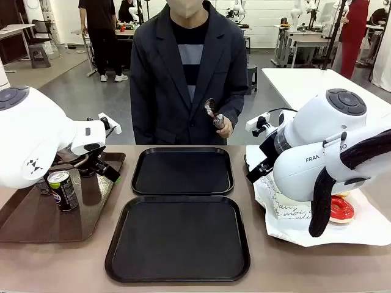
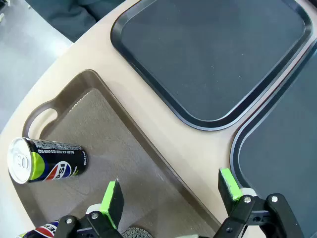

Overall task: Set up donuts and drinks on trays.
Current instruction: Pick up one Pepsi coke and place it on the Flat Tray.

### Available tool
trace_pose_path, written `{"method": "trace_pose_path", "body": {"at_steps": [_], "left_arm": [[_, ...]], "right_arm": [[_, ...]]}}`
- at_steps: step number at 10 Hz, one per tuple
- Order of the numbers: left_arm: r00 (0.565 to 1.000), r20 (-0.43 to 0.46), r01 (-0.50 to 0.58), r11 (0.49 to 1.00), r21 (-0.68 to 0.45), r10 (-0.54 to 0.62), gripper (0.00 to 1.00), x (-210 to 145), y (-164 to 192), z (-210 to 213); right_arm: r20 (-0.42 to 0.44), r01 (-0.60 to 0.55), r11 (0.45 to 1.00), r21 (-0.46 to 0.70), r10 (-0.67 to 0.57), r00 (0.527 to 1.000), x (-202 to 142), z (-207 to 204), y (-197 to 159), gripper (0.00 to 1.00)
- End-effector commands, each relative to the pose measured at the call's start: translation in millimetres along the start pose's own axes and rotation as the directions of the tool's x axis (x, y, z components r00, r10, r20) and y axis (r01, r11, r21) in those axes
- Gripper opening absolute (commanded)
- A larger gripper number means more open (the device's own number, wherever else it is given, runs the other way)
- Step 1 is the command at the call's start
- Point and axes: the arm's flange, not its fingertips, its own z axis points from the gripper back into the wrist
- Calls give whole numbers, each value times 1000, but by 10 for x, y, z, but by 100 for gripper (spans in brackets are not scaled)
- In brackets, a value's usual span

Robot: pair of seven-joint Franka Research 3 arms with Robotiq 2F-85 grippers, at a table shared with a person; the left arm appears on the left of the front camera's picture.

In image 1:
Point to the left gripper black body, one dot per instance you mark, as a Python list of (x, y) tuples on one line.
[(91, 160)]

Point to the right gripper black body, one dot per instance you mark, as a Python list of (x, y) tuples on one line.
[(269, 146)]

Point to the metal serving tongs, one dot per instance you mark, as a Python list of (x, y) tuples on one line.
[(217, 120)]

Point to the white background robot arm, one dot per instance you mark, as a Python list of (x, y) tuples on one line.
[(295, 15), (236, 9)]

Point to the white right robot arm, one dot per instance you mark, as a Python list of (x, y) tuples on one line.
[(308, 122)]

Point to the person's right forearm dark sleeve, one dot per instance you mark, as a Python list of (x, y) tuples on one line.
[(142, 122)]

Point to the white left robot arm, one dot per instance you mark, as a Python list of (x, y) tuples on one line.
[(30, 128)]

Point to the person's left forearm dark sleeve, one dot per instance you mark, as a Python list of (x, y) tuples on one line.
[(236, 100)]

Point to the person's left hand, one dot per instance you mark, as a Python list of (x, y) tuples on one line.
[(226, 128)]

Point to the white side table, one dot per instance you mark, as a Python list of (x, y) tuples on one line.
[(293, 82)]

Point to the dark grey round stool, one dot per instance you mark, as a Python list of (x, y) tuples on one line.
[(252, 77)]

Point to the small black square tray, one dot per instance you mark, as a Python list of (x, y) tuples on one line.
[(183, 174)]

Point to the red glazed donut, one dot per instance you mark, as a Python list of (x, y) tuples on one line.
[(343, 210)]

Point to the large black square tray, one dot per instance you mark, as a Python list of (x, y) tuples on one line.
[(178, 241)]

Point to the white paper sheet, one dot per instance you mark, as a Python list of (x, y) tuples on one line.
[(351, 233)]

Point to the person in dark blazer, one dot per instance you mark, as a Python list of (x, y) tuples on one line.
[(165, 76)]

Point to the grey workbench table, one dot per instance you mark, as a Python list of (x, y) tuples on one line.
[(305, 38)]

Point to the grey plastic step stool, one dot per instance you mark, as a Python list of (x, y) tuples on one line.
[(39, 56)]

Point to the bystander in black clothes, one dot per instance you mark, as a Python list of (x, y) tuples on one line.
[(100, 36)]

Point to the black stand pole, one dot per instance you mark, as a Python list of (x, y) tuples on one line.
[(334, 33)]

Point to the bystander in red apron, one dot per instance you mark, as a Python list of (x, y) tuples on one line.
[(352, 39)]

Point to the black office chair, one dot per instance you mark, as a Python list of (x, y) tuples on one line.
[(41, 30)]

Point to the white desk with metal legs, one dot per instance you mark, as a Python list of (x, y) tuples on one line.
[(13, 30)]

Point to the seated person in black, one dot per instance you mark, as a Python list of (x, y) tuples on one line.
[(378, 16)]

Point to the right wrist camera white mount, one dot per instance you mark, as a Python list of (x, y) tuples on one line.
[(253, 123)]

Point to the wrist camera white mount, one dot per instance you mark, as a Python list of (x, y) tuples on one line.
[(114, 127), (253, 123)]

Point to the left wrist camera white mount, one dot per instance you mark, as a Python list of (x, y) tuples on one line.
[(114, 127)]

